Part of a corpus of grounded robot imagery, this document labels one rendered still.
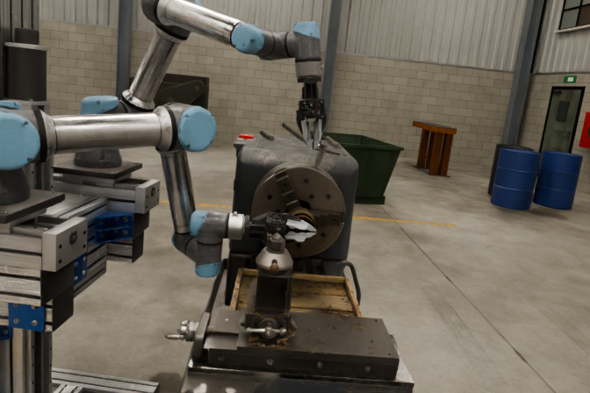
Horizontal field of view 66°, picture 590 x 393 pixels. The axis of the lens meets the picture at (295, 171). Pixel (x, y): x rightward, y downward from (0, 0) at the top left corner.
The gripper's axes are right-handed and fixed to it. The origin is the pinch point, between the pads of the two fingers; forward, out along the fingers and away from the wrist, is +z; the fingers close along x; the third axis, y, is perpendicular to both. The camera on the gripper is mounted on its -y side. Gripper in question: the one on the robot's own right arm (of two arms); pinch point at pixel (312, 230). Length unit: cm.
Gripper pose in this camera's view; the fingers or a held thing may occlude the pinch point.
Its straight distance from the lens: 137.6
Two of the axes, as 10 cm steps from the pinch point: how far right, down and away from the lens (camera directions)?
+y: 0.3, 1.9, -9.8
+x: 1.0, -9.8, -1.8
